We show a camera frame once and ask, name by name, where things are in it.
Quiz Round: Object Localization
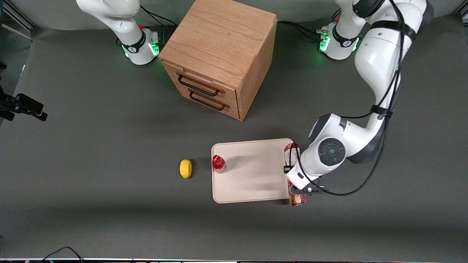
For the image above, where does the red plaid cookie box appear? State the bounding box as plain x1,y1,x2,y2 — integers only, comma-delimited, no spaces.
284,143,307,207

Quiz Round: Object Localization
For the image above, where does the white rectangular tray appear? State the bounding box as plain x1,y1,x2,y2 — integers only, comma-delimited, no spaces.
211,138,298,204

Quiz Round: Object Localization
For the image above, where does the red capped small bottle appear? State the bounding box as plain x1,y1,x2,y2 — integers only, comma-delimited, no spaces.
212,155,227,174

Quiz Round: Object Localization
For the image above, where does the yellow lemon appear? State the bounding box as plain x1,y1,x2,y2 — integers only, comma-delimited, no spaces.
180,159,193,179

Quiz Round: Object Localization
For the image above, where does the wooden drawer cabinet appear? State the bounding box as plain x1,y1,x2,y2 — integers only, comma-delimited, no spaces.
158,0,278,121

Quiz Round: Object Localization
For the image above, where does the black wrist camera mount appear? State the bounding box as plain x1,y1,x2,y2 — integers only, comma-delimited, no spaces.
290,184,328,197

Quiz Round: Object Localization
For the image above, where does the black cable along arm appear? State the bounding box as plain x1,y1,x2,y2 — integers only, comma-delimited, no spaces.
314,0,408,197

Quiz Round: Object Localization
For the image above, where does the black metal drawer handle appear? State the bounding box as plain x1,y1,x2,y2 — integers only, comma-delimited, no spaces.
178,75,220,97
189,91,226,111

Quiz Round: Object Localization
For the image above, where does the black base cable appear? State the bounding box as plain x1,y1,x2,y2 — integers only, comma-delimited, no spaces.
140,4,178,43
277,20,324,41

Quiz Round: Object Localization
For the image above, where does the thin black table cable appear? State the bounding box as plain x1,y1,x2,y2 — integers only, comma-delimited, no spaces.
43,247,85,262

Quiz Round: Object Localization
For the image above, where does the black camera stand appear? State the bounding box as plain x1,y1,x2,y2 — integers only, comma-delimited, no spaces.
0,63,48,126

